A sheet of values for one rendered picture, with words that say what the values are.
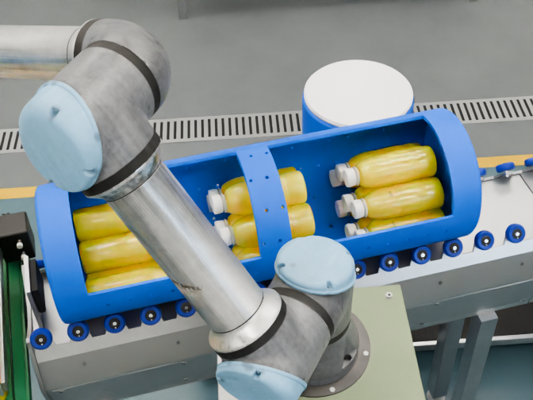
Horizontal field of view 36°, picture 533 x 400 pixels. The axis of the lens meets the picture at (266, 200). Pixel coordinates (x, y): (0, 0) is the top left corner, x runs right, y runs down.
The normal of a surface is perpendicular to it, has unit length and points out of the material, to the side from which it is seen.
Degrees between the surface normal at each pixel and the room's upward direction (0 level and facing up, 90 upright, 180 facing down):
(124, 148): 59
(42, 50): 53
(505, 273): 71
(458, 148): 23
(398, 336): 1
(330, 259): 7
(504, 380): 0
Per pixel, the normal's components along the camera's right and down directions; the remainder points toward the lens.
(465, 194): 0.21, 0.29
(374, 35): -0.03, -0.70
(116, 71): 0.42, -0.44
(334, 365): 0.45, 0.40
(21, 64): -0.47, 0.59
